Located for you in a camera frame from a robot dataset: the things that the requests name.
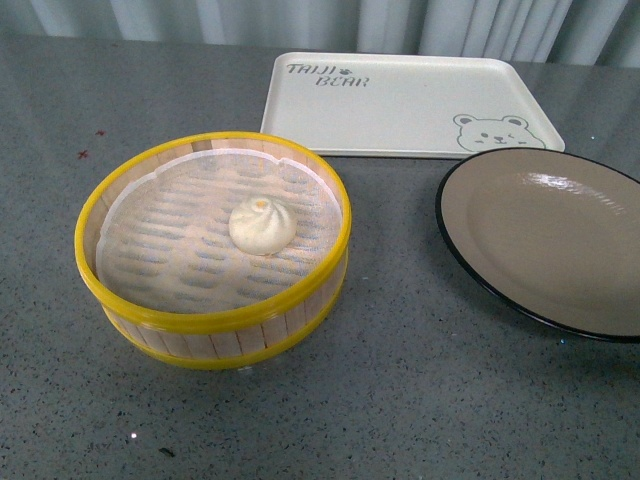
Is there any grey-white pleated curtain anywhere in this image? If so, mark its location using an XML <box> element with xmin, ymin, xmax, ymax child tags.
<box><xmin>1</xmin><ymin>0</ymin><xmax>639</xmax><ymax>67</ymax></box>

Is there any cream bear-print serving tray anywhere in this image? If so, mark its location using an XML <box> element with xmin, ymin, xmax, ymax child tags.
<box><xmin>261</xmin><ymin>52</ymin><xmax>565</xmax><ymax>159</ymax></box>

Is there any white steamer liner cloth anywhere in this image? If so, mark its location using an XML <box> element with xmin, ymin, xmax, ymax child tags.
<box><xmin>96</xmin><ymin>148</ymin><xmax>343</xmax><ymax>313</ymax></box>

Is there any yellow-rimmed bamboo steamer basket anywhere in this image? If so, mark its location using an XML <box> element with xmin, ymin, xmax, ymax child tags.
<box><xmin>74</xmin><ymin>132</ymin><xmax>352</xmax><ymax>369</ymax></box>

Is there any beige plate with black rim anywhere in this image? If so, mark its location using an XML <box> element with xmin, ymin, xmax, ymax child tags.
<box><xmin>436</xmin><ymin>148</ymin><xmax>639</xmax><ymax>343</ymax></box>

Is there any white steamed bun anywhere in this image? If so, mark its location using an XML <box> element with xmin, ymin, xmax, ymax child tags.
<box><xmin>228</xmin><ymin>196</ymin><xmax>297</xmax><ymax>256</ymax></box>

